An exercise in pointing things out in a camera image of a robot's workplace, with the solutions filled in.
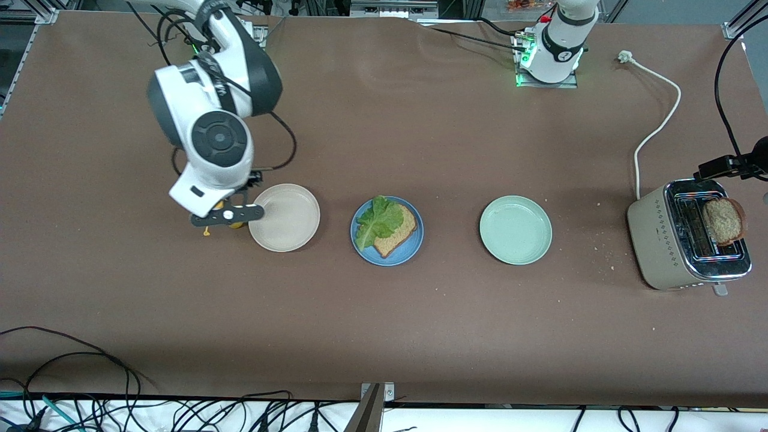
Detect yellow squeeze bottle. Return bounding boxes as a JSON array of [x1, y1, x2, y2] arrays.
[[203, 201, 245, 236]]

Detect green lettuce leaf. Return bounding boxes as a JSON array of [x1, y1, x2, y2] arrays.
[[354, 196, 404, 251]]

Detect brown bread slice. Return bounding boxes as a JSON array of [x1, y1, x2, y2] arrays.
[[702, 197, 748, 247], [372, 204, 419, 259]]

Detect beige round plate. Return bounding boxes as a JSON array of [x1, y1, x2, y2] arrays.
[[248, 184, 321, 253]]

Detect blue round plate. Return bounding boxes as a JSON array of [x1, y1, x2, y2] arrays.
[[350, 196, 425, 266]]

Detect pale green round plate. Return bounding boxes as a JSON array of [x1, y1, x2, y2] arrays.
[[479, 196, 553, 265]]

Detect beige two-slot toaster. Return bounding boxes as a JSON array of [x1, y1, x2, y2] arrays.
[[626, 178, 753, 297]]

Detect brown table cover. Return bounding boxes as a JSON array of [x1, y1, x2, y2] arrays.
[[0, 11, 768, 409]]

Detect aluminium profile corner piece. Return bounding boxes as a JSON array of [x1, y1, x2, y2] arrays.
[[0, 0, 79, 25]]

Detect dark aluminium strut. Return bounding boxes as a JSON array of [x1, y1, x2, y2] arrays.
[[344, 384, 385, 432]]

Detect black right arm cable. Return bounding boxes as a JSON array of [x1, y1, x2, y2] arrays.
[[126, 0, 298, 175]]

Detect slanted aluminium profile with bracket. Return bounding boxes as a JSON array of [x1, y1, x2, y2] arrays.
[[722, 0, 768, 40]]

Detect white toaster power cable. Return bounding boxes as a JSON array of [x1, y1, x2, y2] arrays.
[[618, 50, 682, 200]]

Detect silver aluminium frame bar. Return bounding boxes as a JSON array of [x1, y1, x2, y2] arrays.
[[350, 0, 439, 17]]

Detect tangled black cable bundle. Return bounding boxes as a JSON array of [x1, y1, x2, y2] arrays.
[[0, 389, 421, 432]]

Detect small silver metal bracket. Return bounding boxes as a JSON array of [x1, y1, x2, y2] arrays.
[[360, 382, 395, 401]]

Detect long looped black cable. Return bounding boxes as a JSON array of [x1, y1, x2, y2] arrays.
[[0, 327, 158, 432]]

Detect black cable to arm base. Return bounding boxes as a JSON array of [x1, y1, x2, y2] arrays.
[[420, 17, 530, 53]]

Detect thin black hanging cables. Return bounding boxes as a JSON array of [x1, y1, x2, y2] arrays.
[[573, 406, 682, 432]]

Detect teal cable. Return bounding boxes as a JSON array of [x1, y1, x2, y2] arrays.
[[0, 390, 85, 432]]

